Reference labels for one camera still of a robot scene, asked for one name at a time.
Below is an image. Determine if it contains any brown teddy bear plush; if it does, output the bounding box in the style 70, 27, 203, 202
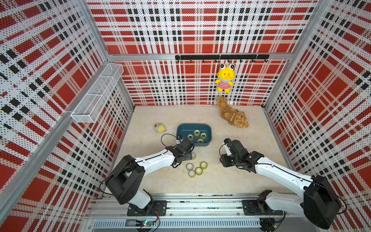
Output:
216, 96, 249, 128

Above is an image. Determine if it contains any yellow frog plush toy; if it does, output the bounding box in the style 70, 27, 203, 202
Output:
215, 64, 235, 94

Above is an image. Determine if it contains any yellow tape roll five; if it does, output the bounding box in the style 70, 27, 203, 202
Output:
188, 170, 196, 178

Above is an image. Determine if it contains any yellow tape roll four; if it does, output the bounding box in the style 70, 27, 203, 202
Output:
200, 161, 208, 170

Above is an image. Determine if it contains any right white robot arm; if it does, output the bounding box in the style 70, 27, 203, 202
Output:
219, 138, 347, 229

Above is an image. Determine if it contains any white wire mesh basket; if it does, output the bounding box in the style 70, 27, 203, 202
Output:
71, 63, 123, 123

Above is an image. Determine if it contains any black hook rail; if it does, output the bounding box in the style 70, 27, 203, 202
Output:
175, 54, 270, 61

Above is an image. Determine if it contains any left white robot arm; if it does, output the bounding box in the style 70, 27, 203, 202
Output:
103, 140, 195, 211

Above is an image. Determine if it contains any green circuit board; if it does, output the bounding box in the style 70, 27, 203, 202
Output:
135, 220, 155, 228

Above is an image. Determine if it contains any yellow tape roll seven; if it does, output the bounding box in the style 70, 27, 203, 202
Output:
187, 134, 194, 141

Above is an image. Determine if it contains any yellow tape roll six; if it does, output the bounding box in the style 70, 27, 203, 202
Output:
195, 167, 203, 176

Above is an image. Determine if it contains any small yellow grey ball toy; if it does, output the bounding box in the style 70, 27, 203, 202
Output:
154, 123, 166, 133

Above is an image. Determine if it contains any teal plastic storage box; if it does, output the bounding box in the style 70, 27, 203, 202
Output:
176, 123, 212, 147

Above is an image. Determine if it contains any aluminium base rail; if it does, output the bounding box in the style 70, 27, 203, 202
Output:
82, 194, 320, 232

